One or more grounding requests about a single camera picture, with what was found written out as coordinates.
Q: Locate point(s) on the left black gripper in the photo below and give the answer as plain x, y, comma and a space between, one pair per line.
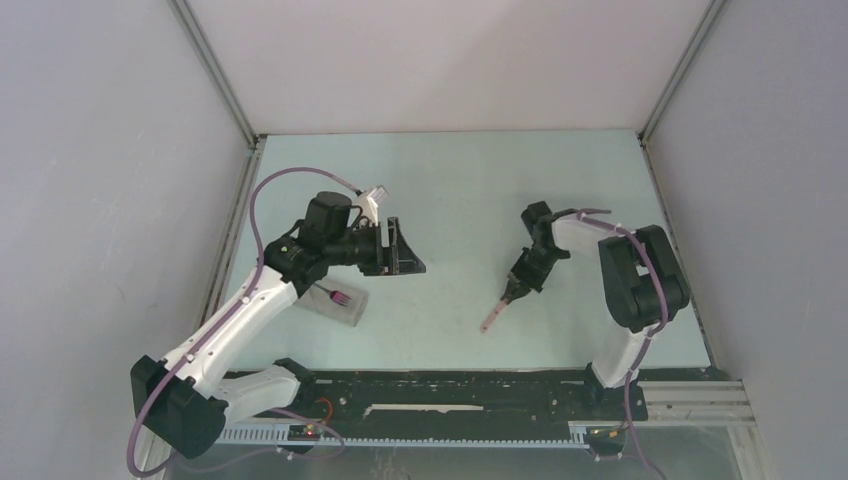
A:
401, 260

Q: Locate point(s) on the grey cloth napkin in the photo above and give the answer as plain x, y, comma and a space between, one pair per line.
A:
317, 302

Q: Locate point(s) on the metal spoon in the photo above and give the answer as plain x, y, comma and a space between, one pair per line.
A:
491, 318

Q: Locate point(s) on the pink metal fork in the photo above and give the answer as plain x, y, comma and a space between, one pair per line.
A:
337, 297

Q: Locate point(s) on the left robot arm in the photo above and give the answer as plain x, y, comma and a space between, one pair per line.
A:
212, 358

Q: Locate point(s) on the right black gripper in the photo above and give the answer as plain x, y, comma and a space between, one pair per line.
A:
518, 274

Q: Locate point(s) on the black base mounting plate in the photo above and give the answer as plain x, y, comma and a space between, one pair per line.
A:
487, 406

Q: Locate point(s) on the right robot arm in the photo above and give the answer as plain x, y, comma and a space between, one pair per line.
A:
643, 284

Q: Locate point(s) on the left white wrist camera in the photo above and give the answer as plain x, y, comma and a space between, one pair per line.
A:
366, 207

